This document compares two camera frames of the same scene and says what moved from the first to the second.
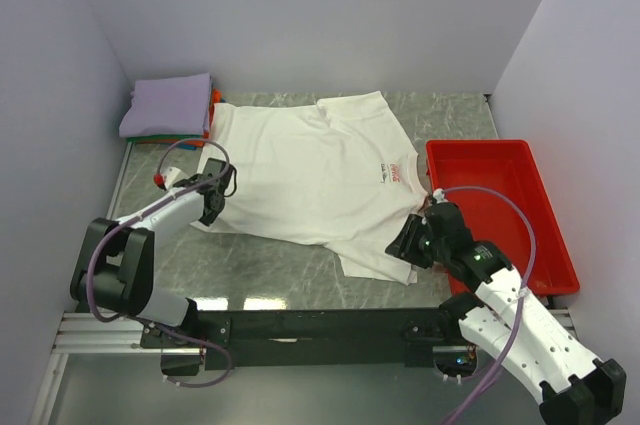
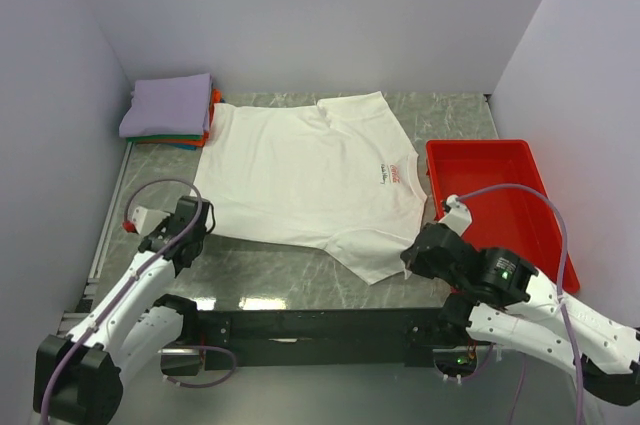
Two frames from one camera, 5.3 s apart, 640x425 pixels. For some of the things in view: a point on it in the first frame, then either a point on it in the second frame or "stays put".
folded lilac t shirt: (168, 106) stays put
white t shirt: (338, 171) stays put
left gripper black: (208, 220) to (167, 219)
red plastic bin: (508, 167) stays put
